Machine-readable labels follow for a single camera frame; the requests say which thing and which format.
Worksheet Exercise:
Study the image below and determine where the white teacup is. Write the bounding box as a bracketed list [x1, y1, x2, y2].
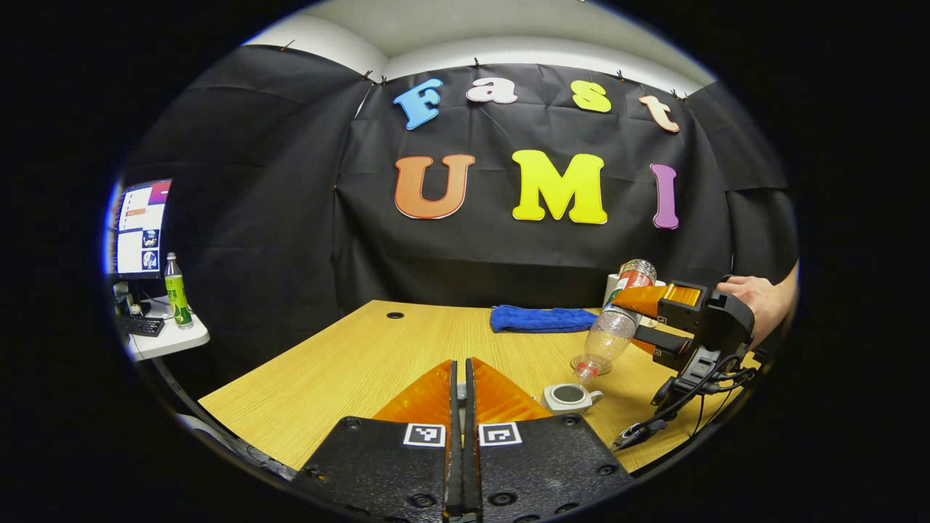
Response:
[540, 384, 605, 415]

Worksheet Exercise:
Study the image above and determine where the white side table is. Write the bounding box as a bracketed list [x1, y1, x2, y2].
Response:
[124, 298, 211, 362]

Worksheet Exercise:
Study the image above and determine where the black keyboard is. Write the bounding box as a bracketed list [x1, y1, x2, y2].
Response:
[116, 314, 166, 338]

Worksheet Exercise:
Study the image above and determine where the black backdrop cloth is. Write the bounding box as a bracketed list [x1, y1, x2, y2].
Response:
[120, 45, 800, 378]

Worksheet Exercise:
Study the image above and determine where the clear plastic water bottle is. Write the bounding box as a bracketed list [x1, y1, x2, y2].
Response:
[571, 259, 658, 384]

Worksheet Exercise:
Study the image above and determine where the blue towel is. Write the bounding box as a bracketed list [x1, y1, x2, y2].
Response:
[490, 305, 599, 334]

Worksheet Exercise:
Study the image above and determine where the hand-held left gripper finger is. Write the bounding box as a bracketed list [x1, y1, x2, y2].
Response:
[465, 357, 634, 523]
[294, 360, 460, 523]

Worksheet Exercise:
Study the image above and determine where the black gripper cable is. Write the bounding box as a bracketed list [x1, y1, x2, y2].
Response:
[612, 354, 760, 451]

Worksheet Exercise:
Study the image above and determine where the green drink bottle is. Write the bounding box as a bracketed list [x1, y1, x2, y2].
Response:
[164, 252, 194, 329]

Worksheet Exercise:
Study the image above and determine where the computer monitor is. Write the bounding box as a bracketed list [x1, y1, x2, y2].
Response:
[109, 179, 173, 280]

